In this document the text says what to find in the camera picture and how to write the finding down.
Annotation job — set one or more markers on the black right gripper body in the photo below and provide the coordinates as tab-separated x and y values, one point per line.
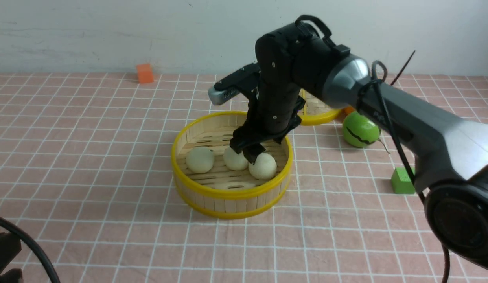
274	111

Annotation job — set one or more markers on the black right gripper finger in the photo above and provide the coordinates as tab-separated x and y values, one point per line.
252	152
238	144

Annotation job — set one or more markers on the white bun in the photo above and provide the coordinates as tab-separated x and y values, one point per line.
264	167
234	161
200	160

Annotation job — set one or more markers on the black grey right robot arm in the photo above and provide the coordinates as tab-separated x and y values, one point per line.
446	156

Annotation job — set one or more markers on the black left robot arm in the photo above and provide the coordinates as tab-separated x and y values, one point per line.
10	247

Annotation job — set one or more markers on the yellow bamboo steamer lid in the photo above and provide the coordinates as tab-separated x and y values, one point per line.
316	112

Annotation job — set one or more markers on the yellow bamboo steamer tray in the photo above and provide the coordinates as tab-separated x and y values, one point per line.
221	192

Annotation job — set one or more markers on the orange toy pear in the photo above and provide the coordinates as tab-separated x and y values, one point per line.
348	110

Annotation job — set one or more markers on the green toy watermelon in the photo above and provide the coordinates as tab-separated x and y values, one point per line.
360	132

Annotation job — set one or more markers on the orange foam cube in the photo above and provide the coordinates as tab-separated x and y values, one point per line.
144	73

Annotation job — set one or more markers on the green foam cube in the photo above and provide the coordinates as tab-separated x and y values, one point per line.
401	182

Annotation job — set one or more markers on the pink checkered tablecloth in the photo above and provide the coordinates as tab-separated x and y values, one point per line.
85	170

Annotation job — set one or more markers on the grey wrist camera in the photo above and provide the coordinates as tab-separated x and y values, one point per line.
244	81

